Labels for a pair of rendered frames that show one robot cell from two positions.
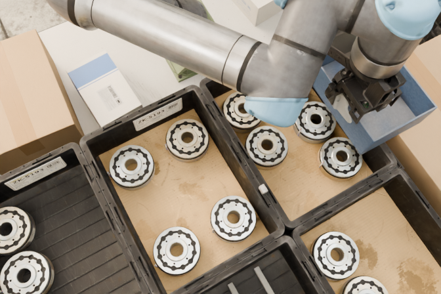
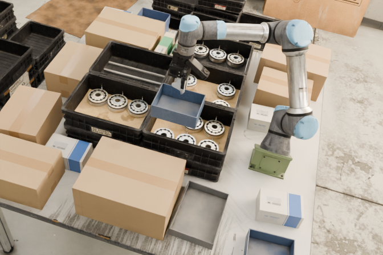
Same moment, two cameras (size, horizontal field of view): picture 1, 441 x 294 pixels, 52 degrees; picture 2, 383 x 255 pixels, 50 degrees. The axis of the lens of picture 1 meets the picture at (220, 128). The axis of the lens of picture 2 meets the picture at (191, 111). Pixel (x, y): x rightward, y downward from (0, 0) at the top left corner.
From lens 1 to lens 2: 1.85 m
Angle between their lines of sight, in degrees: 63
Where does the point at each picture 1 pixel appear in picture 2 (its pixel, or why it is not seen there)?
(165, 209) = (203, 90)
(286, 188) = not seen: hidden behind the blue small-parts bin
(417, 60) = (167, 188)
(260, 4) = (261, 190)
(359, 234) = (134, 122)
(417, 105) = (157, 112)
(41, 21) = (375, 223)
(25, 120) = (269, 80)
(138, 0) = (250, 25)
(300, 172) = (172, 127)
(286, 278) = not seen: hidden behind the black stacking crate
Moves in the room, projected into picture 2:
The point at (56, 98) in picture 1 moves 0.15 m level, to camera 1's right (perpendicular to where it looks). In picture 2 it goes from (271, 90) to (253, 101)
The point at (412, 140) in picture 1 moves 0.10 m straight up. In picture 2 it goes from (142, 150) to (142, 136)
